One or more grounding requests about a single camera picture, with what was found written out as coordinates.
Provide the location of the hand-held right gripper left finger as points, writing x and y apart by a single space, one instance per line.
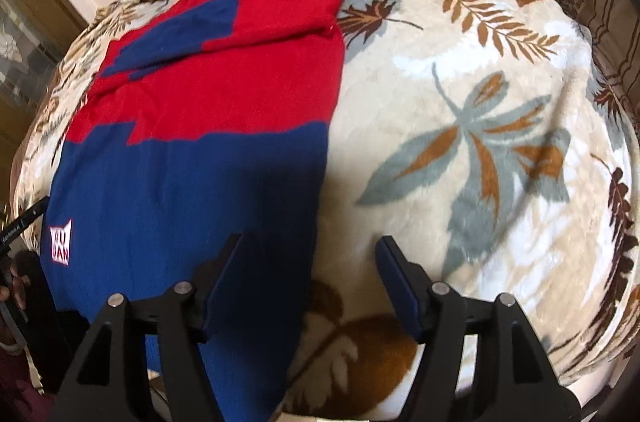
225 289

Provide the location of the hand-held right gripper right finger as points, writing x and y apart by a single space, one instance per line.
400 289

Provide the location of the wooden cabinet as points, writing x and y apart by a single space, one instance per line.
30 27

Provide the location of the person's left hand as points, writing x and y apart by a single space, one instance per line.
17 284

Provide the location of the leaf print fleece blanket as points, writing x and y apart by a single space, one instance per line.
450 52

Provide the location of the red and blue knit sweater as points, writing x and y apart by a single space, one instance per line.
200 177

